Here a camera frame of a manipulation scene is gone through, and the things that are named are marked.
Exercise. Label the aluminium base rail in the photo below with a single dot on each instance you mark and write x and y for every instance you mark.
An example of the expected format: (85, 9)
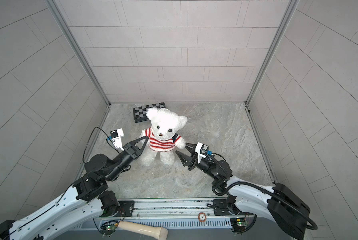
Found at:
(173, 207)

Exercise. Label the folded black white chessboard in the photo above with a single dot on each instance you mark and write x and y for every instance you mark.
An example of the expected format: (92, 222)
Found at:
(140, 113)

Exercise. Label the beige wooden handle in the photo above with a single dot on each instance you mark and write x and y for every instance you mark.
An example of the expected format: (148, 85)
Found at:
(158, 233)

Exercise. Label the round red white sticker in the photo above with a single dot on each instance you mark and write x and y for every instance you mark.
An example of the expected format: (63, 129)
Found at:
(202, 217)

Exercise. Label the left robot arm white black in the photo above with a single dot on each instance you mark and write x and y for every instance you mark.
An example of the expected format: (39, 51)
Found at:
(86, 198)

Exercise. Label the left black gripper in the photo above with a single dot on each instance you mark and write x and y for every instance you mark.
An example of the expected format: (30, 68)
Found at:
(130, 153)

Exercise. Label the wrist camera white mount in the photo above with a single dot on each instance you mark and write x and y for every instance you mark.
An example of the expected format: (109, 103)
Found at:
(203, 151)
(116, 139)

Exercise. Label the white teddy bear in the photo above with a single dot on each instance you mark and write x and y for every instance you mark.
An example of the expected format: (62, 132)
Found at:
(164, 124)

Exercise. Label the green circuit board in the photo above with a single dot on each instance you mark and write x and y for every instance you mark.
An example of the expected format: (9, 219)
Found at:
(238, 225)
(109, 227)

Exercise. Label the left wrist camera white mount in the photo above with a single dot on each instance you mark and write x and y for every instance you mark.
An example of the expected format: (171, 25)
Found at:
(116, 139)

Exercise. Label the red white striped knit sweater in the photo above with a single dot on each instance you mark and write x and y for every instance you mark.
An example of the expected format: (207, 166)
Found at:
(161, 145)

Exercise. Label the left green circuit board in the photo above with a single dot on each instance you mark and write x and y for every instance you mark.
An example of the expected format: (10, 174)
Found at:
(109, 227)

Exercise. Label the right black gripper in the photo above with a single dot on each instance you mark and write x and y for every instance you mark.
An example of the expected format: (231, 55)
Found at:
(193, 162)

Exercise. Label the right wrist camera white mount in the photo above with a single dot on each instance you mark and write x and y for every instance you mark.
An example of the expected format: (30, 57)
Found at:
(203, 151)

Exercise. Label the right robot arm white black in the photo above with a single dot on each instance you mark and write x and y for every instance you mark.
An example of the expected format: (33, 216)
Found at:
(276, 203)

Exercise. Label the right green circuit board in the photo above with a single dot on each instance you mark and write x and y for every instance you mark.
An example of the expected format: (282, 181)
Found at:
(238, 225)

